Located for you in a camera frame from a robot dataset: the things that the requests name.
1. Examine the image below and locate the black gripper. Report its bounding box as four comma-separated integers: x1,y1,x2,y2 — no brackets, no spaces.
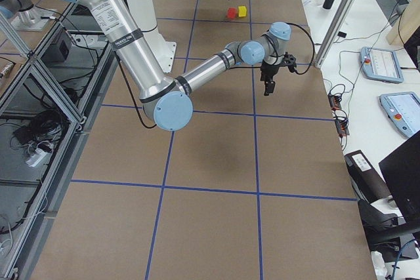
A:
260,52,297,96

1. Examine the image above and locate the red cube block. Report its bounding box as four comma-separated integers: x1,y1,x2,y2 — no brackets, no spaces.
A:
226,7,237,20

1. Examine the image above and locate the yellow cube block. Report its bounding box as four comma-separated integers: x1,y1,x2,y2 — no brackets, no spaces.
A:
238,6,247,18

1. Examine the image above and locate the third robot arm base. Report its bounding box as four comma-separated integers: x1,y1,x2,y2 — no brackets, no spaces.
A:
1,0,47,31

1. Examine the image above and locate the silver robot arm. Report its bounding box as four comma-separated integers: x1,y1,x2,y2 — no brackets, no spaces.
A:
67,0,291,131

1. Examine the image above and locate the orange circuit board upper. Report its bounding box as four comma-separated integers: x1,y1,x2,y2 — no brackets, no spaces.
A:
327,94,342,110

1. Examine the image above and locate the orange circuit board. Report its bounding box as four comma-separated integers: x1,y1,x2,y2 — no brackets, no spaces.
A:
334,119,349,137
327,94,342,110

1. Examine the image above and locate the orange circuit board lower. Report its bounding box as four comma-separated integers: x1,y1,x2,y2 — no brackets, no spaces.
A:
334,119,349,137

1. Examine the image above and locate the upper teach pendant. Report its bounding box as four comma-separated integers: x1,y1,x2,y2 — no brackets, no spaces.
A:
360,47,404,84

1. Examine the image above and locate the teach pendant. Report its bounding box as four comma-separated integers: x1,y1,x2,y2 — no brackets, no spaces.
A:
379,91,420,138
360,47,404,84

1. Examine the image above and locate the lower teach pendant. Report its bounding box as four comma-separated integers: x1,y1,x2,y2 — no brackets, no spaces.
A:
379,91,420,138

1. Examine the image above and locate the black box with label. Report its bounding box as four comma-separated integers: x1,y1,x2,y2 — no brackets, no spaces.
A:
345,150,391,203

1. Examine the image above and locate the black monitor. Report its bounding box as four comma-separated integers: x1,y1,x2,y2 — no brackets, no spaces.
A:
379,132,419,221

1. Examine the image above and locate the white power strip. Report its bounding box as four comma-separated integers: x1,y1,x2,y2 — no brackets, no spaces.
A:
26,148,47,167

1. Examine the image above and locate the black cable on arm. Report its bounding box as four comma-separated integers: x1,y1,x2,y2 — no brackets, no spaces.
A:
229,22,316,75

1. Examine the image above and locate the aluminium frame post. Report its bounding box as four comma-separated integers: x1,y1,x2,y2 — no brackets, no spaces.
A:
314,0,354,68

